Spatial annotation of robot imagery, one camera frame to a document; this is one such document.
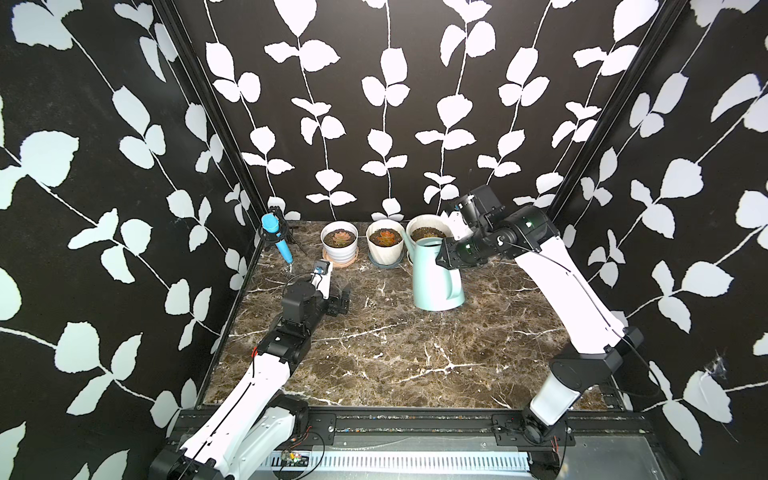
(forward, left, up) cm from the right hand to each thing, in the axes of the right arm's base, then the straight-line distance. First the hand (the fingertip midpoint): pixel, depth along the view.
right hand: (435, 255), depth 69 cm
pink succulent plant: (+26, +30, -23) cm, 46 cm away
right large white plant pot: (+31, -1, -22) cm, 38 cm away
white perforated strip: (-38, +6, -33) cm, 50 cm away
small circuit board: (-38, +34, -32) cm, 60 cm away
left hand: (+2, +26, -11) cm, 29 cm away
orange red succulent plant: (+26, +13, -23) cm, 37 cm away
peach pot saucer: (+20, +29, -31) cm, 47 cm away
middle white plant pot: (+20, +15, -24) cm, 35 cm away
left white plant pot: (+21, +29, -26) cm, 44 cm away
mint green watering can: (-5, 0, -7) cm, 8 cm away
